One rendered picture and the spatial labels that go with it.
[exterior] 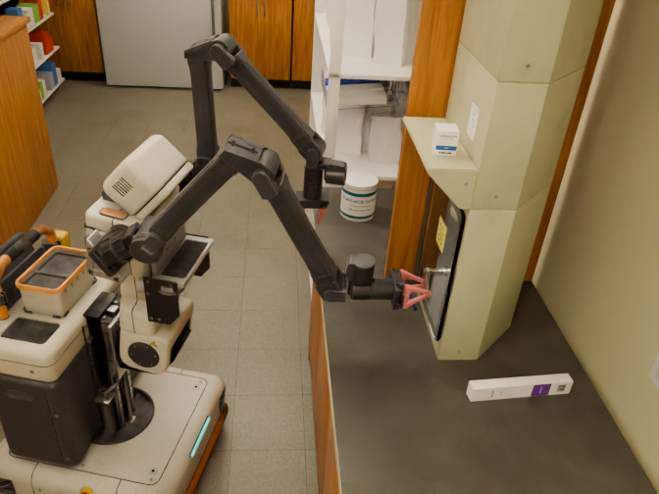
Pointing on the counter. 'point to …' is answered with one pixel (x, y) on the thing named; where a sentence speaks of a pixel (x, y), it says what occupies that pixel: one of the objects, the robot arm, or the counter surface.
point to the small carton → (445, 139)
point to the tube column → (530, 36)
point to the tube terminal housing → (500, 196)
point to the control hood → (465, 176)
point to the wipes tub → (359, 196)
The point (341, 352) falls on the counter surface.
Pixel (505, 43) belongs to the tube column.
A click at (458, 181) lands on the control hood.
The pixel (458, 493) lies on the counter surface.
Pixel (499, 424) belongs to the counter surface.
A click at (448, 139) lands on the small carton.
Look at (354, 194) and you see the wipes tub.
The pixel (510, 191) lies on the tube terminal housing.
